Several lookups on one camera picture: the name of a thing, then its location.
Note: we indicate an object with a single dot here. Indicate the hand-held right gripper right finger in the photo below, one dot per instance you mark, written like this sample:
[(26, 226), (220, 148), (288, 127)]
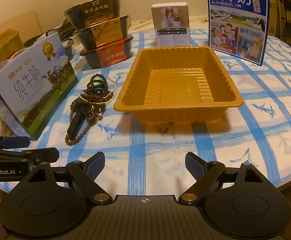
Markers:
[(194, 166)]

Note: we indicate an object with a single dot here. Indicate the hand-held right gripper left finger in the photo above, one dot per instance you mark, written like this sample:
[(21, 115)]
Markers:
[(96, 166)]

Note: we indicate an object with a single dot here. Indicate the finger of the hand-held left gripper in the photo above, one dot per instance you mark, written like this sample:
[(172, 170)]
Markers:
[(15, 142), (10, 157)]

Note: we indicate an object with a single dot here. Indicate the black hair clip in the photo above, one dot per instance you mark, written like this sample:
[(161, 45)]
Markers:
[(78, 120)]

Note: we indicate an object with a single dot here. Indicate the golden plastic tray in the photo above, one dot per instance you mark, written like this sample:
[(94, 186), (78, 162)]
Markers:
[(175, 87)]

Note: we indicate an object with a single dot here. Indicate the pile of beaded jewelry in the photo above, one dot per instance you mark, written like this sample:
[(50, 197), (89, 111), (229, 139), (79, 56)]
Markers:
[(98, 82)]

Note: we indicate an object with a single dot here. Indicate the blue checked tablecloth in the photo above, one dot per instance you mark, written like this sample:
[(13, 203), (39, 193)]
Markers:
[(235, 135)]

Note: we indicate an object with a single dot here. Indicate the white milk box with cows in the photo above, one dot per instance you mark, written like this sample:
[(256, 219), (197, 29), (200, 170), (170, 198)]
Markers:
[(30, 87)]

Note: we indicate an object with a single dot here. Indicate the brown cardboard box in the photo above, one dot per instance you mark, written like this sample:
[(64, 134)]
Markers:
[(3, 45)]

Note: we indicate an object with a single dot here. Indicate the red food bowl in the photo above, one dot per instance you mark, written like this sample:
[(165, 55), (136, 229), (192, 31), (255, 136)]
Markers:
[(108, 55)]

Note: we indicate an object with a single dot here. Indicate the cardboard sheet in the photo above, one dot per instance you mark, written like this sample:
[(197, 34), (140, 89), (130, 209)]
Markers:
[(28, 25)]

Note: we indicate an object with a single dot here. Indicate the dark bag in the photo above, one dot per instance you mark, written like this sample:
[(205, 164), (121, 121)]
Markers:
[(65, 33)]

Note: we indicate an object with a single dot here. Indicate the gold food bowl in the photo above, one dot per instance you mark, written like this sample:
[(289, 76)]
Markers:
[(103, 33)]

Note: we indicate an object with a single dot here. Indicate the small white box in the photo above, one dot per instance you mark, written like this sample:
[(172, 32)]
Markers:
[(171, 25)]

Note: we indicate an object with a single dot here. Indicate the blue milk carton box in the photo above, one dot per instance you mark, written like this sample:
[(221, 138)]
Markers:
[(238, 25)]

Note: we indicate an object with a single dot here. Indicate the black food bowl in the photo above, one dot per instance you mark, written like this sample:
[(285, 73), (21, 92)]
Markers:
[(95, 12)]

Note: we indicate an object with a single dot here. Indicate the stacked cardboard boxes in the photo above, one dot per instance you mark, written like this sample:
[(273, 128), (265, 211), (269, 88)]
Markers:
[(273, 10)]

